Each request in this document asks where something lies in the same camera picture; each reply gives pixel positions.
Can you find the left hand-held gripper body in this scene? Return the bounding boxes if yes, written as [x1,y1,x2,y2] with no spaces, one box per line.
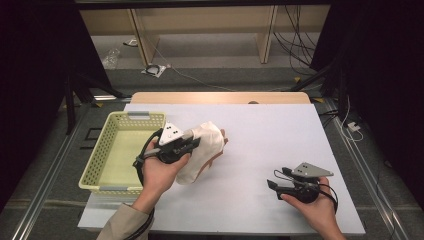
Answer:
[155,121,195,165]

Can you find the thin white floor cable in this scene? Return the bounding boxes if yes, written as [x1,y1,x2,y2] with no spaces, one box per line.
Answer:
[146,36,291,93]

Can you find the black curtain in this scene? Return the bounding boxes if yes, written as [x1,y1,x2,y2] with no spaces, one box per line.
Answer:
[309,0,424,211]
[0,0,113,211]

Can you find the white plug cable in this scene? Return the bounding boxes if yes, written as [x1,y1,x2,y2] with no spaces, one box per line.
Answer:
[339,94,364,143]

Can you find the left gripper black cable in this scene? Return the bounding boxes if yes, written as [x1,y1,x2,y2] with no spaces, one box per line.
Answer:
[123,128,165,240]

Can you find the pale green plastic basket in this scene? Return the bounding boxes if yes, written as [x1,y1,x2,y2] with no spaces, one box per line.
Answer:
[78,110,168,198]

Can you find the bundle of black cables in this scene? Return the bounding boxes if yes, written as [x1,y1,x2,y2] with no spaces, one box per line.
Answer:
[273,4,321,76]

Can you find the aluminium floor rail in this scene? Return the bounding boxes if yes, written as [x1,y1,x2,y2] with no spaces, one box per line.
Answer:
[324,98,411,240]
[11,106,88,240]

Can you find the clear plastic bag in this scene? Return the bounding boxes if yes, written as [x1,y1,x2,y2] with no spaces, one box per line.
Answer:
[101,48,121,69]

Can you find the person's left hand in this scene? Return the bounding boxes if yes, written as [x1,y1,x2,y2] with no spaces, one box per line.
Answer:
[131,138,191,214]

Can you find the cream baby bodysuit brown trim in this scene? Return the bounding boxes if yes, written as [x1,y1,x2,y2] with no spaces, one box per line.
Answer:
[175,120,229,186]

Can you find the black metal stand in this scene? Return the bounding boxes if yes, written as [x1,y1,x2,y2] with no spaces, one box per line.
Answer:
[64,71,133,134]
[288,59,349,118]

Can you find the plastic bag with black cable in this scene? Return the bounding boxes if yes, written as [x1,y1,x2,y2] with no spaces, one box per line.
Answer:
[141,63,167,79]

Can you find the white table cover board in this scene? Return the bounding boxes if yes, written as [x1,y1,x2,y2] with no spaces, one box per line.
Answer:
[77,103,367,236]

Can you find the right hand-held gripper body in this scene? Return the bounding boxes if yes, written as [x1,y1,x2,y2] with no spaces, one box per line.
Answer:
[274,162,335,204]

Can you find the person's right hand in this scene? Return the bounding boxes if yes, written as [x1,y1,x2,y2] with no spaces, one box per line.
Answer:
[280,177,336,232]

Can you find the light wooden table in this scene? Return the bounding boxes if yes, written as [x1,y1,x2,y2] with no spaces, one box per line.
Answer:
[130,91,312,105]

